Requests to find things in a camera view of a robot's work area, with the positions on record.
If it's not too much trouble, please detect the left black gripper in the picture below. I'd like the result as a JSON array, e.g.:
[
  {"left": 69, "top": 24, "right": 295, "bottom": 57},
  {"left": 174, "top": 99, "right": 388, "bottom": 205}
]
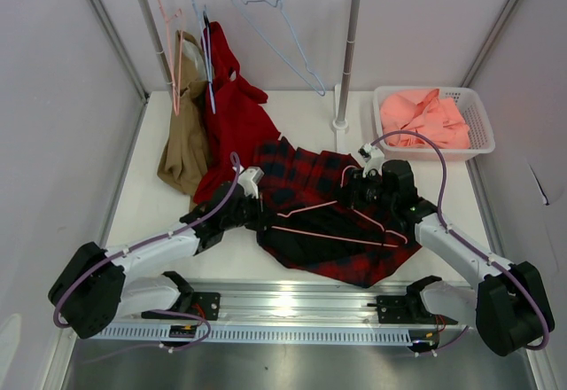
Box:
[{"left": 221, "top": 189, "right": 278, "bottom": 231}]

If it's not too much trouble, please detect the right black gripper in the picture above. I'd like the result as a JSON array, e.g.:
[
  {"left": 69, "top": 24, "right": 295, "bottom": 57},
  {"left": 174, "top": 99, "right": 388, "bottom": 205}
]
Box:
[{"left": 331, "top": 168, "right": 396, "bottom": 212}]

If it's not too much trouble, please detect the pink hanger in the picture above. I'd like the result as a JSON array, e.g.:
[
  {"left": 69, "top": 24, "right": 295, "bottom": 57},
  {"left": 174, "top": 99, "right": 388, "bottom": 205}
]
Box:
[
  {"left": 269, "top": 164, "right": 408, "bottom": 249},
  {"left": 157, "top": 0, "right": 183, "bottom": 116}
]

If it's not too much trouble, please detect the red plaid skirt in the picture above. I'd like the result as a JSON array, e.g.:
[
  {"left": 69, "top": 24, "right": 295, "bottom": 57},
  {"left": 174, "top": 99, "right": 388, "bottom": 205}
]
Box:
[{"left": 252, "top": 138, "right": 421, "bottom": 288}]

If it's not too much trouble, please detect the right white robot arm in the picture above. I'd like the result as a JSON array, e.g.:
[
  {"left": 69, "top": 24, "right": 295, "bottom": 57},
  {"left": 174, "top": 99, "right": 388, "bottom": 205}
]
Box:
[{"left": 341, "top": 160, "right": 555, "bottom": 356}]

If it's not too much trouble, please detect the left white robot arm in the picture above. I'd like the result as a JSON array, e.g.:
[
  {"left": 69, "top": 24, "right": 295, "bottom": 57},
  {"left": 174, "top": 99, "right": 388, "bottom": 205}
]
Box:
[{"left": 48, "top": 183, "right": 275, "bottom": 339}]

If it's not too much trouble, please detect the left blue hanger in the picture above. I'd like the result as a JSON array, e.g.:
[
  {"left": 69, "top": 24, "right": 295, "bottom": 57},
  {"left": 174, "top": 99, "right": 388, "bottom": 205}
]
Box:
[{"left": 190, "top": 0, "right": 217, "bottom": 114}]

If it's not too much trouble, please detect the tan hanging garment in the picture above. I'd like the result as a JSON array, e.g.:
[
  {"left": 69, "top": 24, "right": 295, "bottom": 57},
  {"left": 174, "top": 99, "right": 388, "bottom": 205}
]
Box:
[{"left": 157, "top": 31, "right": 213, "bottom": 209}]

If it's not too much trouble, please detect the pink garment in basket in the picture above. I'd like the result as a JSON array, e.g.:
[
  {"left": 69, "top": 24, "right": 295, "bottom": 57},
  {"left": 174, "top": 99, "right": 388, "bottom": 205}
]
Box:
[{"left": 379, "top": 89, "right": 470, "bottom": 150}]

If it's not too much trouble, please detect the red hanging garment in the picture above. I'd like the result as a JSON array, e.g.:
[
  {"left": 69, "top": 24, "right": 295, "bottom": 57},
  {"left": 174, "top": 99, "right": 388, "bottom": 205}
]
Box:
[{"left": 193, "top": 21, "right": 280, "bottom": 204}]

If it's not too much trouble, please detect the white plastic basket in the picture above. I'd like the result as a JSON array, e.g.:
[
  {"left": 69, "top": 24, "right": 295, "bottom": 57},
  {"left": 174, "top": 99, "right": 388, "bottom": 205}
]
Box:
[{"left": 373, "top": 86, "right": 495, "bottom": 161}]

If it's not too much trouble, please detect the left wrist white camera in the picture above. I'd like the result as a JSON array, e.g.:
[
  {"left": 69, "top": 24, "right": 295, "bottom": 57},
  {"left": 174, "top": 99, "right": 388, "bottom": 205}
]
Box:
[{"left": 237, "top": 167, "right": 264, "bottom": 199}]

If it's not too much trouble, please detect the wrist white camera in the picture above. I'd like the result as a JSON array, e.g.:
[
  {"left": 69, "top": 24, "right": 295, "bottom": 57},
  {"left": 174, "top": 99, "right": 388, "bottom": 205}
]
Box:
[
  {"left": 237, "top": 167, "right": 264, "bottom": 199},
  {"left": 358, "top": 143, "right": 385, "bottom": 178}
]

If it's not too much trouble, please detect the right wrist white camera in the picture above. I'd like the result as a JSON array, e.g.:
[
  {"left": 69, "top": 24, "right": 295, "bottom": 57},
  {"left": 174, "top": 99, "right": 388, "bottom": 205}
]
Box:
[{"left": 358, "top": 143, "right": 385, "bottom": 178}]

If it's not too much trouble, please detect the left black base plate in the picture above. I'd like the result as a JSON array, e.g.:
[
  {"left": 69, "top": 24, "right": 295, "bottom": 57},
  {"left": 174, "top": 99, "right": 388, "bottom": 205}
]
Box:
[{"left": 167, "top": 292, "right": 221, "bottom": 321}]

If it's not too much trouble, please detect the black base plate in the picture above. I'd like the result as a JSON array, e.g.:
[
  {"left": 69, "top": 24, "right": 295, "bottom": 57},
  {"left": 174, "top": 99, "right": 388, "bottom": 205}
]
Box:
[
  {"left": 367, "top": 294, "right": 457, "bottom": 325},
  {"left": 167, "top": 292, "right": 221, "bottom": 321}
]

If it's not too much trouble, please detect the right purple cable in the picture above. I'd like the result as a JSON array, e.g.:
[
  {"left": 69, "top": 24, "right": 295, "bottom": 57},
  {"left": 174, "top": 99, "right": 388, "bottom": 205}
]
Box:
[{"left": 369, "top": 129, "right": 556, "bottom": 357}]

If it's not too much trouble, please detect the purple cable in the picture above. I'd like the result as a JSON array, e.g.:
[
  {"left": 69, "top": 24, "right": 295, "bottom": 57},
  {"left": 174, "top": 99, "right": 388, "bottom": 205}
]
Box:
[
  {"left": 51, "top": 151, "right": 243, "bottom": 354},
  {"left": 369, "top": 129, "right": 556, "bottom": 357}
]

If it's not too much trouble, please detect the aluminium mounting rail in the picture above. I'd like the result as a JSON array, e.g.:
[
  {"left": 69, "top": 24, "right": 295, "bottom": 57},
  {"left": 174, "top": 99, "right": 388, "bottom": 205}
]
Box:
[{"left": 58, "top": 279, "right": 543, "bottom": 332}]

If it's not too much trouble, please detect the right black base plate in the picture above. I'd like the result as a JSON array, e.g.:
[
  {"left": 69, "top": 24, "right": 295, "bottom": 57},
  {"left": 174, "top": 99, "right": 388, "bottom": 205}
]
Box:
[{"left": 367, "top": 294, "right": 457, "bottom": 325}]

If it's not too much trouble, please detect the white slotted cable duct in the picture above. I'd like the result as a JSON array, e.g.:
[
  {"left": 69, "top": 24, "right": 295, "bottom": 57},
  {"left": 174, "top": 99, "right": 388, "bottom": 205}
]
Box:
[{"left": 97, "top": 326, "right": 417, "bottom": 346}]

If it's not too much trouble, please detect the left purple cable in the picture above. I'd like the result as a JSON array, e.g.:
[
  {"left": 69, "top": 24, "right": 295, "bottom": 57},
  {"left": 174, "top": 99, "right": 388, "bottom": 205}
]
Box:
[{"left": 51, "top": 151, "right": 243, "bottom": 354}]

